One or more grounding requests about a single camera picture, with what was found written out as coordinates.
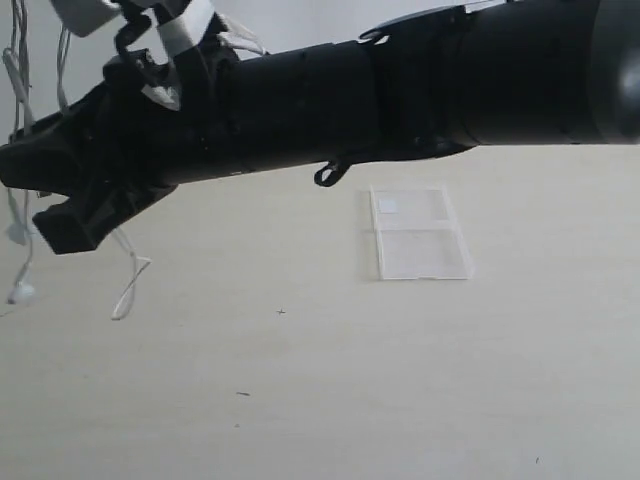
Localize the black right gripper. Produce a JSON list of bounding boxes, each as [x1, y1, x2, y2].
[[1, 34, 250, 255]]

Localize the white wired earphones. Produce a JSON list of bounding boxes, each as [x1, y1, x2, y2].
[[2, 1, 151, 321]]

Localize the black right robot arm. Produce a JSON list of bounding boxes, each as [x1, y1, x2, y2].
[[1, 1, 639, 255]]

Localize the clear plastic storage case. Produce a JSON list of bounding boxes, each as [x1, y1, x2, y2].
[[354, 184, 475, 282]]

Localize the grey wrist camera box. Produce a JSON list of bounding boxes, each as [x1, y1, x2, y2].
[[50, 0, 120, 38]]

